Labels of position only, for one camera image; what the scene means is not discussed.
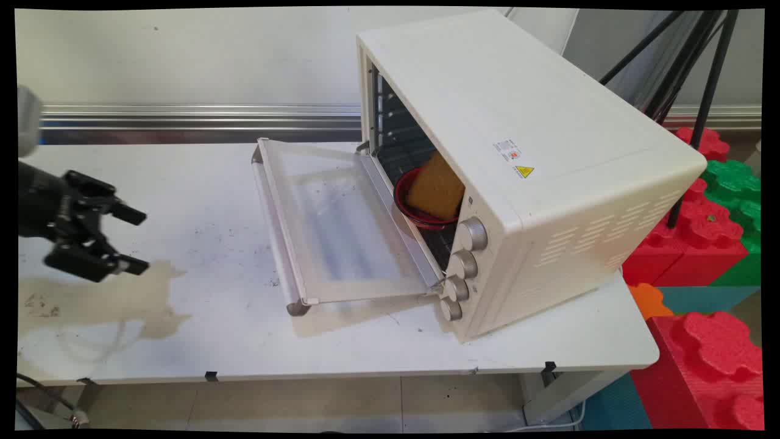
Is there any teal foam floor mat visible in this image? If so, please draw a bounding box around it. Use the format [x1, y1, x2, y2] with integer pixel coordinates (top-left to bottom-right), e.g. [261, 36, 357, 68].
[578, 373, 653, 431]

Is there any red bowl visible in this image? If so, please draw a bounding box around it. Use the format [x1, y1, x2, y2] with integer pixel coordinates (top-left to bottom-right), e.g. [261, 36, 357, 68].
[394, 167, 460, 230]

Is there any black cable with metal plug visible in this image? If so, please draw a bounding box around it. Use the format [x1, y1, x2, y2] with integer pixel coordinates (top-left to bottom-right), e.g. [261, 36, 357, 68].
[16, 373, 91, 429]

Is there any white label sticker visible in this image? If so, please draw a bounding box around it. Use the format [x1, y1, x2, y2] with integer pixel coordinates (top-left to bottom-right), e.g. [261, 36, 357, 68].
[492, 139, 522, 162]

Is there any green foam block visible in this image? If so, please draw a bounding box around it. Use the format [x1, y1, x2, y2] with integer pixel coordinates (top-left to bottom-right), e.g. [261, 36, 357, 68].
[700, 159, 762, 287]

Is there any white floor cable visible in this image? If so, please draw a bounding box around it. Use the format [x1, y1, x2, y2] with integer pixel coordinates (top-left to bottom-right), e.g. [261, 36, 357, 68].
[484, 399, 587, 432]

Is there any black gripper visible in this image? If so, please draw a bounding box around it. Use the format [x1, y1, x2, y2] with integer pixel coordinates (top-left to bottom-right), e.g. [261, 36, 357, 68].
[17, 160, 151, 284]

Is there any small red foam block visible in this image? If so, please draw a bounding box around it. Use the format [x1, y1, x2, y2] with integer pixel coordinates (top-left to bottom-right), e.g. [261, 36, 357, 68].
[673, 126, 731, 163]

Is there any white leaning panel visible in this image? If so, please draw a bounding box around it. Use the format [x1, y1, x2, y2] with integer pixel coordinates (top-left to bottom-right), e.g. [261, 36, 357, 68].
[505, 7, 580, 57]

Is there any aluminium wall rail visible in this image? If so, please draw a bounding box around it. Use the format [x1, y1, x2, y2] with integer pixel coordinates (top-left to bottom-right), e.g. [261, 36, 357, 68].
[38, 104, 364, 146]

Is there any black tripod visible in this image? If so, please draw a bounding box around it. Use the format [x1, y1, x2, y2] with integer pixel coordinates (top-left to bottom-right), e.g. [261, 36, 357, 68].
[600, 9, 739, 229]

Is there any brown toast slice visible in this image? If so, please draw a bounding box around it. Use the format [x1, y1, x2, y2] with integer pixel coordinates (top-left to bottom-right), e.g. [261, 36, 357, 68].
[406, 151, 466, 221]

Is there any glass oven door with handle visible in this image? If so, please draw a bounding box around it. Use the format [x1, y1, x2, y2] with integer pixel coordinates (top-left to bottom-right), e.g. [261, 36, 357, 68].
[251, 138, 444, 316]

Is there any cream toaster oven body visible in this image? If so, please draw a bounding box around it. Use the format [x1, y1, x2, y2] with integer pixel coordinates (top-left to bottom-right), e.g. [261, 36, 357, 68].
[356, 9, 708, 343]

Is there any large red foam block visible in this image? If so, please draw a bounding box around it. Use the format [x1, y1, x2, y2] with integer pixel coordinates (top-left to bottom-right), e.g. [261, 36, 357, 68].
[630, 312, 765, 431]

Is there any white table leg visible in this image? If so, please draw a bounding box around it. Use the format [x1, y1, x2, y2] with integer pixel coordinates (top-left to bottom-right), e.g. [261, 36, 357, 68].
[520, 368, 629, 426]

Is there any teal foam block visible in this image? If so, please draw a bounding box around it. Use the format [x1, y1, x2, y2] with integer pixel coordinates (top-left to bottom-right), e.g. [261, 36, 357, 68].
[656, 286, 762, 315]

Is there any orange foam block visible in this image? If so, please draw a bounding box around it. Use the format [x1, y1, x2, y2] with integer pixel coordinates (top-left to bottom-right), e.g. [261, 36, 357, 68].
[628, 283, 675, 321]

